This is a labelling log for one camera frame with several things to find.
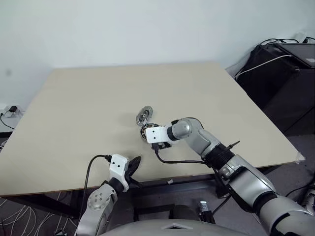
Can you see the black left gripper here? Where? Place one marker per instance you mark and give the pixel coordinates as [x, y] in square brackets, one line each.
[131, 182]

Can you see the white power strip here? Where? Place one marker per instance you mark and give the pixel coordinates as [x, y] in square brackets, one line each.
[18, 112]

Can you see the small metal bracket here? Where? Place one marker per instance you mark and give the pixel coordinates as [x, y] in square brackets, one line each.
[203, 207]

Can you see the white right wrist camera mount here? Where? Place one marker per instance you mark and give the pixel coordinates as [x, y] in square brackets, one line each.
[156, 134]

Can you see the grey robot torso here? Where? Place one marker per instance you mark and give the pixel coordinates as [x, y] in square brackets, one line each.
[167, 228]

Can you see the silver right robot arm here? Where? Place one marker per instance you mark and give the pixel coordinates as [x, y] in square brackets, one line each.
[236, 177]

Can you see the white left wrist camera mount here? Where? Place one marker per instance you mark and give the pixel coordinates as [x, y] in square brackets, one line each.
[118, 166]

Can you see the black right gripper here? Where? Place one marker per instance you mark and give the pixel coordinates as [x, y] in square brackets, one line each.
[162, 145]

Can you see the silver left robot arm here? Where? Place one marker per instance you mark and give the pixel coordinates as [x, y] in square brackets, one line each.
[98, 199]

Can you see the black power adapter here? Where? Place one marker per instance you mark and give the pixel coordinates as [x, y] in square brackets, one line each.
[12, 108]

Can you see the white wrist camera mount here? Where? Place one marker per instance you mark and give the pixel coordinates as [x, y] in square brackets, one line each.
[118, 166]
[156, 134]

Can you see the black equipment case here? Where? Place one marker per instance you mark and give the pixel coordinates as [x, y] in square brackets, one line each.
[278, 91]

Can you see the small white tag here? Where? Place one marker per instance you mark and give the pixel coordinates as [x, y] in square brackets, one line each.
[169, 182]

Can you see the silver finned rotor disc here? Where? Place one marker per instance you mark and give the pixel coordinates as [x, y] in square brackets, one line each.
[144, 115]

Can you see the clear tape piece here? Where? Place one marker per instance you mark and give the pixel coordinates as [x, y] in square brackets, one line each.
[299, 157]

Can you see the silver device on floor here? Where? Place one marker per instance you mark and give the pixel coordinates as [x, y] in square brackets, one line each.
[308, 196]

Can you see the white object behind case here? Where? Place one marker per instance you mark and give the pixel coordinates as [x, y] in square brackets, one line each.
[302, 37]

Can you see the copper wound stator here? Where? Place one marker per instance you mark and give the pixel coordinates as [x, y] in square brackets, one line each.
[142, 134]

